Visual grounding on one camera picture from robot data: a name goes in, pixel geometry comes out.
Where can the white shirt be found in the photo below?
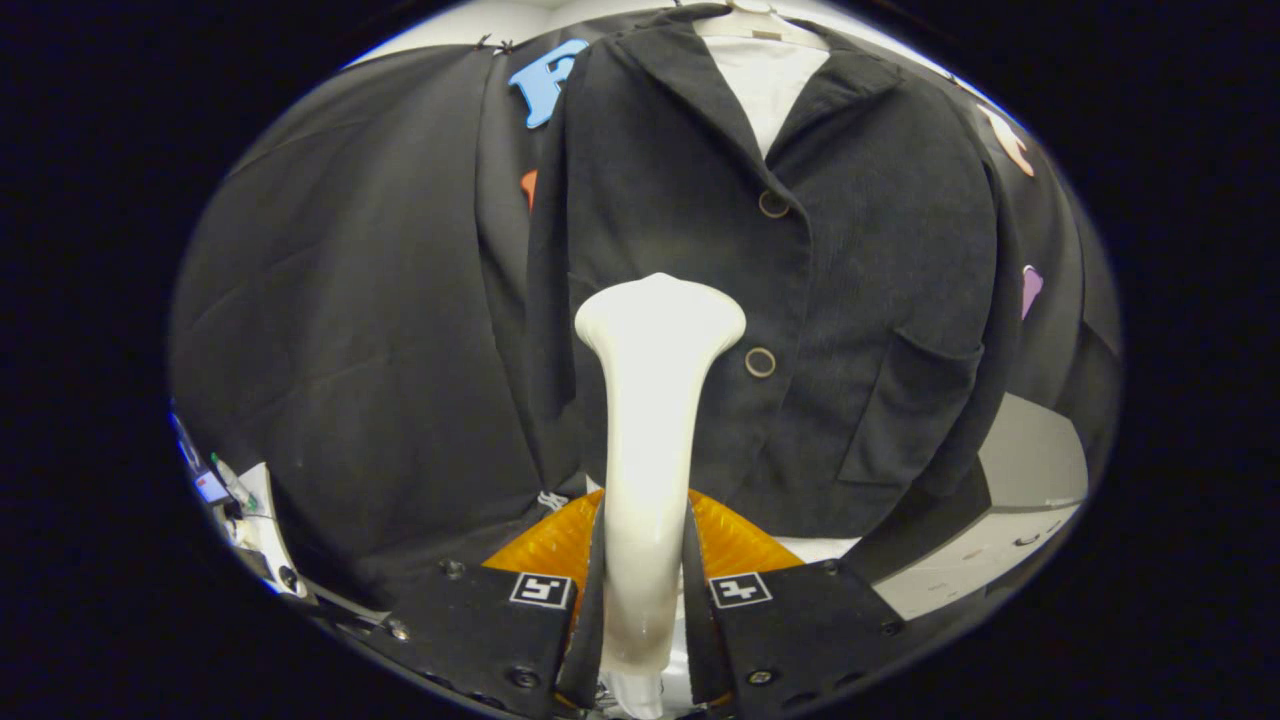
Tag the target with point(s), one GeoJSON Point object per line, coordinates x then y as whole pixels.
{"type": "Point", "coordinates": [765, 90]}

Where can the white trolley frame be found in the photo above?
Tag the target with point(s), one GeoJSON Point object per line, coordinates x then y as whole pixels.
{"type": "Point", "coordinates": [262, 520]}

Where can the black binder clip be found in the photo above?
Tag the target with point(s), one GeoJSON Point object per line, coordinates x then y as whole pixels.
{"type": "Point", "coordinates": [492, 43]}

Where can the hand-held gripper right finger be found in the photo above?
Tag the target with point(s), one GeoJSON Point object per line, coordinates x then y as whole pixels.
{"type": "Point", "coordinates": [700, 640]}

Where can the grey cabinet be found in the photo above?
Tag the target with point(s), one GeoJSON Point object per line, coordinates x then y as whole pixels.
{"type": "Point", "coordinates": [1030, 450]}

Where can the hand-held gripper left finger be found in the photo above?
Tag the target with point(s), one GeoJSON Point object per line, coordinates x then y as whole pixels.
{"type": "Point", "coordinates": [590, 640]}

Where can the black suit jacket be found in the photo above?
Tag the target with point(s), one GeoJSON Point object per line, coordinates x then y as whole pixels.
{"type": "Point", "coordinates": [880, 250]}

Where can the small blue screen device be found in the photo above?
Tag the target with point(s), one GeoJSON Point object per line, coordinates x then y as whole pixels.
{"type": "Point", "coordinates": [211, 487]}

